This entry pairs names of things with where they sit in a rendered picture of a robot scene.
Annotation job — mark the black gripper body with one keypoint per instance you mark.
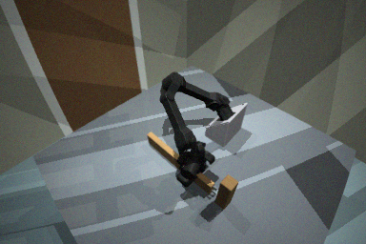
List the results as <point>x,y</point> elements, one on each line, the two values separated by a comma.
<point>186,182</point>

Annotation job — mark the brown wooden board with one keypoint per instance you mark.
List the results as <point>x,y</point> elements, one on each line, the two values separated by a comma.
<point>202,181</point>

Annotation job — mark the brown wooden post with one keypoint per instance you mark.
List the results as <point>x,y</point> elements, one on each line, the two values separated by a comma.
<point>226,191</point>

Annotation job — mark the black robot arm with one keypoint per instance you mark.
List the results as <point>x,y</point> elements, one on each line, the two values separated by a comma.
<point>189,161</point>

